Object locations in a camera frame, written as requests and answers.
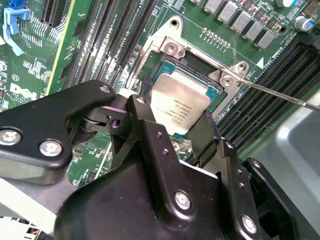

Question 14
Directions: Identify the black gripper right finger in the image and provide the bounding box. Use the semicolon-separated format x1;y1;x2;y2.
190;109;302;240

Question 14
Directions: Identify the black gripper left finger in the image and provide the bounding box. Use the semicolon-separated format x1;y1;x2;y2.
0;77;199;226

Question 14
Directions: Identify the silver CPU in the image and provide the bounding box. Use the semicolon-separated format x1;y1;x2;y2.
149;61;222;138

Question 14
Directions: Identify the metal socket cover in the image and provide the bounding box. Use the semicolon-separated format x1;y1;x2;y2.
171;136;195;155

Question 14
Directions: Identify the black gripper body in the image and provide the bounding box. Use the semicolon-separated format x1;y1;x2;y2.
53;159;241;240

